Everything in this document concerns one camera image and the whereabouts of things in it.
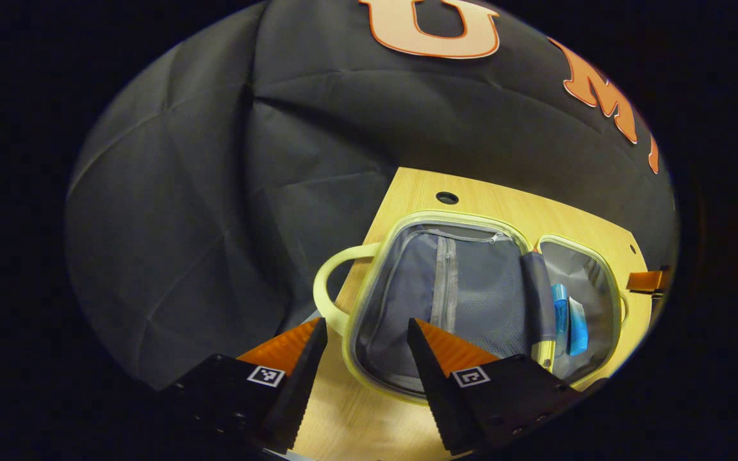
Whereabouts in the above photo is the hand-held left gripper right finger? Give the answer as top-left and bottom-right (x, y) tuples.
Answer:
(406, 318), (585, 456)

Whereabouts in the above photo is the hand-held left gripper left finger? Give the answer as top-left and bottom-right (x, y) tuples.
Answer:
(174, 317), (329, 452)

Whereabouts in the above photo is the blue white skin care tube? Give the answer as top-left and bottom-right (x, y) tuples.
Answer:
(568, 296), (590, 357)

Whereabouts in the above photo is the blue skin care bottle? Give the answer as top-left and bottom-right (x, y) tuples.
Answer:
(552, 284), (570, 350)

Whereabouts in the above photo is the cream yellow suitcase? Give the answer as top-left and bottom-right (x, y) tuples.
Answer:
(313, 211), (630, 405)

